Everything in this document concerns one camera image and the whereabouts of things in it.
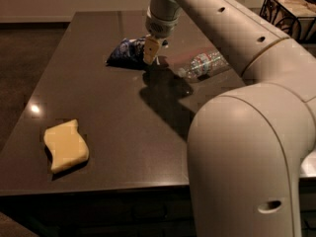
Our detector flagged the clear plastic water bottle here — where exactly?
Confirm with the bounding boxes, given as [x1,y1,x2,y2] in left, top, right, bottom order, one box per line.
[178,50,229,80]

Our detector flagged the blue chip bag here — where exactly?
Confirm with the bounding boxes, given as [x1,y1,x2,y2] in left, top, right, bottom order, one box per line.
[105,37,159,69]

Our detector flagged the yellow sponge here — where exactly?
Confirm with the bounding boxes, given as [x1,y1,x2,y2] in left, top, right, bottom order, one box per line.
[43,119,90,174]

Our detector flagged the black wire napkin holder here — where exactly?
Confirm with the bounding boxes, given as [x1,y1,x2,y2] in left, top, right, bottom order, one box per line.
[260,0,316,43]

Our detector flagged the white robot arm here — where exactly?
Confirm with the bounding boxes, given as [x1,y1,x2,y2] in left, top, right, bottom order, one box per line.
[144,0,316,237]

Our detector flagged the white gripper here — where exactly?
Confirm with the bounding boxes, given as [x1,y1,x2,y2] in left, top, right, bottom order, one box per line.
[143,8,180,65]

